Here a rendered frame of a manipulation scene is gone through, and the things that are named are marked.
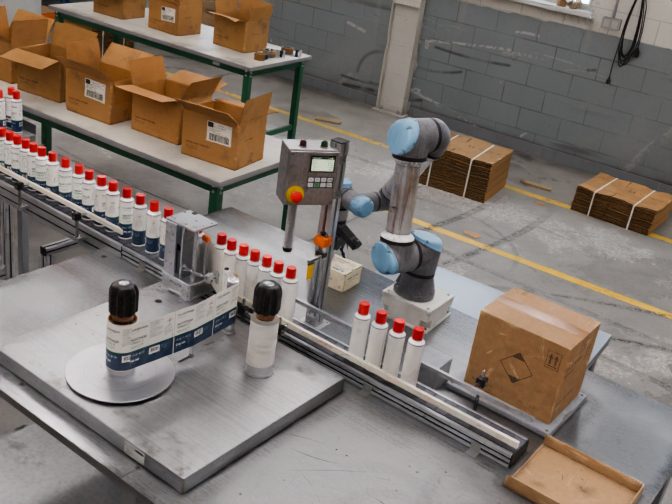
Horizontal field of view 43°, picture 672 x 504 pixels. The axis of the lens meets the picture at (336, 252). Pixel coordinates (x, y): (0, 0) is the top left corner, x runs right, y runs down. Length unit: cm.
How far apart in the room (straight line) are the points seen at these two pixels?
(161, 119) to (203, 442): 270
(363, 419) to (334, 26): 685
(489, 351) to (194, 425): 93
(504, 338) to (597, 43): 549
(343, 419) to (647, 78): 575
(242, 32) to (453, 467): 495
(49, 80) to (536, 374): 354
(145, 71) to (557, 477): 327
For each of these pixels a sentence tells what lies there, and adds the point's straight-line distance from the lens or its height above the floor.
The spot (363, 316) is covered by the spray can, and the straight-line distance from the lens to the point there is 265.
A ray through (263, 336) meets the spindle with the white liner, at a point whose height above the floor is 102.
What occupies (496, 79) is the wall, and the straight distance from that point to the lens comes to 829.
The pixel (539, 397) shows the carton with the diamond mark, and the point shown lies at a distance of 270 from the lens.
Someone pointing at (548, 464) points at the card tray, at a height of 83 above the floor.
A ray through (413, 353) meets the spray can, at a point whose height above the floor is 101.
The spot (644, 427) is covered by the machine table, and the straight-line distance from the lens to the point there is 292.
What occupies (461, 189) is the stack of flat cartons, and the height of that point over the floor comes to 5.
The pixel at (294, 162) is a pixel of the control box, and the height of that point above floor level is 143.
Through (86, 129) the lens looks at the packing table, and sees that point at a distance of 486.
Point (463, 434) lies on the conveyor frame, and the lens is 257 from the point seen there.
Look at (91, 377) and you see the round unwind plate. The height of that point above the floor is 89.
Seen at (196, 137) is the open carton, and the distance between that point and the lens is 451.
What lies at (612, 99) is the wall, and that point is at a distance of 796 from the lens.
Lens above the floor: 233
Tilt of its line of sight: 25 degrees down
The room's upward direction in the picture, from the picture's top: 9 degrees clockwise
